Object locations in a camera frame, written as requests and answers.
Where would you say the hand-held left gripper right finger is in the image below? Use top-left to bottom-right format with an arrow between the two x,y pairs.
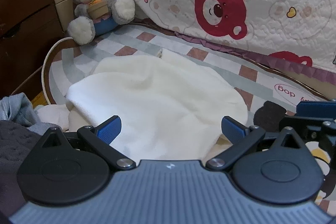
205,115 -> 307,170

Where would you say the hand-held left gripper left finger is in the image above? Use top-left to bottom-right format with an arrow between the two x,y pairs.
42,115 -> 137,170

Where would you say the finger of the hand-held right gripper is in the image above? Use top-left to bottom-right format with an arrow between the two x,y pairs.
279,117 -> 336,161
296,98 -> 336,117

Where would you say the white fleece jacket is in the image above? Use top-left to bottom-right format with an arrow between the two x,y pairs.
64,48 -> 250,161

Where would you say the tan bed base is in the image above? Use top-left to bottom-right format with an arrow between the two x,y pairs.
259,63 -> 336,98

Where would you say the pale pink cloth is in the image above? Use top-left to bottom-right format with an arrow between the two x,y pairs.
34,105 -> 79,132

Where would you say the grey clothing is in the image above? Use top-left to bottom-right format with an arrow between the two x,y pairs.
0,93 -> 63,132

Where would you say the dark grey cloth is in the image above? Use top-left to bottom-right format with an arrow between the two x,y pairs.
0,120 -> 50,203

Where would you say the brown wooden dresser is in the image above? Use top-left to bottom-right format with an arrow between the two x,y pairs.
0,0 -> 66,98

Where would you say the white cord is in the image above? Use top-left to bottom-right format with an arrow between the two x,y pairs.
41,36 -> 76,106

